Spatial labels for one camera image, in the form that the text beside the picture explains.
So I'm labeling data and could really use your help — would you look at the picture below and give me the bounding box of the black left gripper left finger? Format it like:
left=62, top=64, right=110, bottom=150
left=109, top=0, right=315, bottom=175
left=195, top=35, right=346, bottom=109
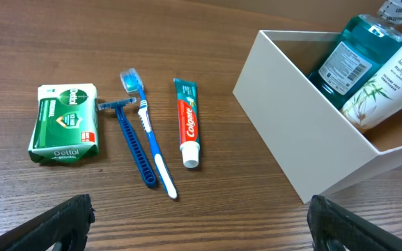
left=0, top=194, right=95, bottom=250

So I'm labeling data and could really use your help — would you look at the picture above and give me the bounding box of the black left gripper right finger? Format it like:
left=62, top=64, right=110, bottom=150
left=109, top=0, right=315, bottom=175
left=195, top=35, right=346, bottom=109
left=307, top=195, right=402, bottom=251

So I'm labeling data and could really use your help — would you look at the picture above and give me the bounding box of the green Dettol soap bar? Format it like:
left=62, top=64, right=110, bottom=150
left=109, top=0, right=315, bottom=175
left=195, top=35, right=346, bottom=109
left=28, top=83, right=99, bottom=163

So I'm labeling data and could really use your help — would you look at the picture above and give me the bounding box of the white conditioner tube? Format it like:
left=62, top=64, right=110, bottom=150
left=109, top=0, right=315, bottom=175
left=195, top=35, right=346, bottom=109
left=341, top=46, right=402, bottom=132

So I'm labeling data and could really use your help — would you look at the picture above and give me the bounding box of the blue mouthwash bottle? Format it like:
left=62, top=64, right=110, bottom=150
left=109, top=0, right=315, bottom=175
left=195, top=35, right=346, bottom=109
left=308, top=0, right=402, bottom=109

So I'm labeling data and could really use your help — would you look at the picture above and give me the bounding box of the white open cardboard box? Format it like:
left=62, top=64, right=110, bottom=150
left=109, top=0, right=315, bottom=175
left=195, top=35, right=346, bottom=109
left=233, top=30, right=402, bottom=202

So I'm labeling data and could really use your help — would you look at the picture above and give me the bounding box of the blue disposable razor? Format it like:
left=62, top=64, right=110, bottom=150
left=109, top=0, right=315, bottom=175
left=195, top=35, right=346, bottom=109
left=96, top=98, right=157, bottom=188

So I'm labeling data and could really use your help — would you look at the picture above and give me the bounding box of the blue white toothbrush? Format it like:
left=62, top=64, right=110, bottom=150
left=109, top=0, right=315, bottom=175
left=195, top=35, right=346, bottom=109
left=120, top=68, right=178, bottom=199

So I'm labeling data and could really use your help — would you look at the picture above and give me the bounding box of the Colgate toothpaste tube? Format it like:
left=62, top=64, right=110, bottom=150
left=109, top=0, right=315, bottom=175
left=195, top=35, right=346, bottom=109
left=173, top=78, right=201, bottom=169

